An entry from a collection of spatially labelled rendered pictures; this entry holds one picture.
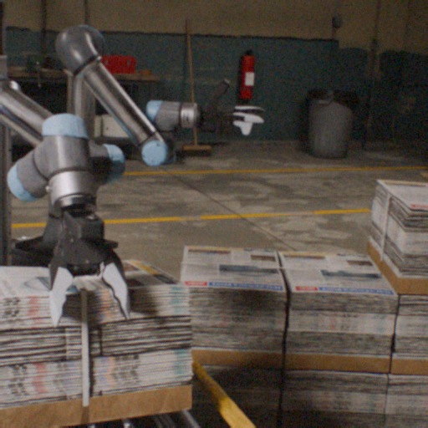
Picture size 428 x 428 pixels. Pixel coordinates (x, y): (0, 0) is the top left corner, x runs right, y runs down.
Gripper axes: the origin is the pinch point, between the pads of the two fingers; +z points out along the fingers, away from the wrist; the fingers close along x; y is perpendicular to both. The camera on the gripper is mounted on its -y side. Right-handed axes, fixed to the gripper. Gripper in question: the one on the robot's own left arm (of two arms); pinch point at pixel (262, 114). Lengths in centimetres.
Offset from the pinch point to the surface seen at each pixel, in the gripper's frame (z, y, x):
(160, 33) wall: -131, 79, -627
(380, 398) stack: 39, 64, 49
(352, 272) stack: 30, 37, 27
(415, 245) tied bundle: 43, 21, 42
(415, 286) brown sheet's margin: 44, 32, 44
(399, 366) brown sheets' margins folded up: 43, 55, 47
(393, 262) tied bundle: 40, 30, 34
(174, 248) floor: -57, 158, -240
